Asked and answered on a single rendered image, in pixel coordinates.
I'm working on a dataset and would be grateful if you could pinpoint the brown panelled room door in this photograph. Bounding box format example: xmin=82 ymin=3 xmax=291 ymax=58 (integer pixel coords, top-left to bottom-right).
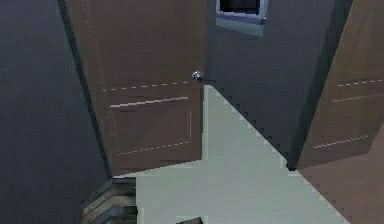
xmin=65 ymin=0 xmax=208 ymax=178
xmin=295 ymin=0 xmax=384 ymax=170

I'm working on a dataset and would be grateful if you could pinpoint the grey framed window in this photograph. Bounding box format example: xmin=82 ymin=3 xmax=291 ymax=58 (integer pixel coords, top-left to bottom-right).
xmin=215 ymin=0 xmax=269 ymax=38

